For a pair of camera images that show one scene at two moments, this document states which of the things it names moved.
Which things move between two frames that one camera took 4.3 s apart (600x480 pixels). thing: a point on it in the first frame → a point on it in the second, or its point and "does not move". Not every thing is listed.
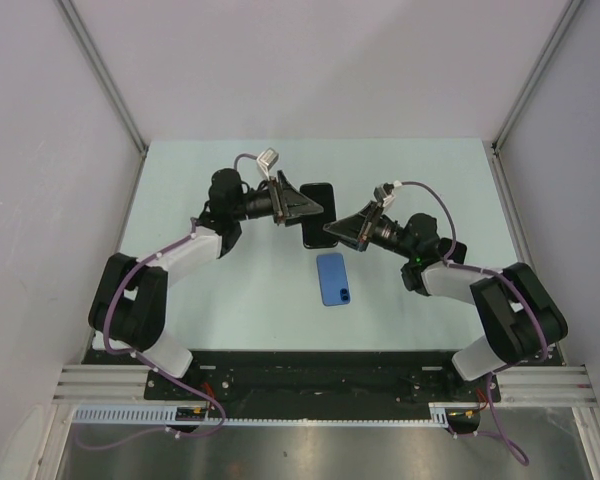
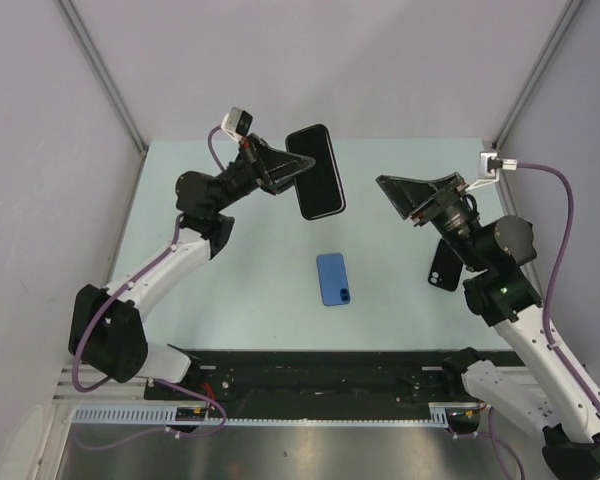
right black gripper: x=359 y=229 → x=406 y=195
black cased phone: x=313 y=225 → x=320 y=192
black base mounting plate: x=336 y=378 does not move
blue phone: x=333 y=279 does not move
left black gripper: x=286 y=203 → x=268 y=168
